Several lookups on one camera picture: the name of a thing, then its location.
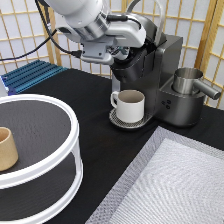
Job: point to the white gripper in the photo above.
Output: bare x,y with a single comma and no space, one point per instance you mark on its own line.
116,42

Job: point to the coffee machine lid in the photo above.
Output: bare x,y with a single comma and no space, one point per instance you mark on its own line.
153,31

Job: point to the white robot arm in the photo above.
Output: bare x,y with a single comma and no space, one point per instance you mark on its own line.
84,20

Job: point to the grey coffee machine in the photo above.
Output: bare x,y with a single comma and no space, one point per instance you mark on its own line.
150,70

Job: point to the white ceramic mug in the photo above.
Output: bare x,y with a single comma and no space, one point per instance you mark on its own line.
128,105

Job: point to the wooden shoji screen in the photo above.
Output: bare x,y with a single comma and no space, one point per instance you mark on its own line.
199,22

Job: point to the steel milk frother jug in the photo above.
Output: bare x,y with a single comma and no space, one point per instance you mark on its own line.
188,81

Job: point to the blue ridged mat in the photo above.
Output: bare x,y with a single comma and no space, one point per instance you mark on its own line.
29,75

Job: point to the tan wooden cup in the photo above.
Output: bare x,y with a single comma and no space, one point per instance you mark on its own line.
8,150

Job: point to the white two-tier round shelf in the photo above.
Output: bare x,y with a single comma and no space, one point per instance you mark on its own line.
49,170

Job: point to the grey woven placemat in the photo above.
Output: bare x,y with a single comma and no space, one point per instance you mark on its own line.
172,180

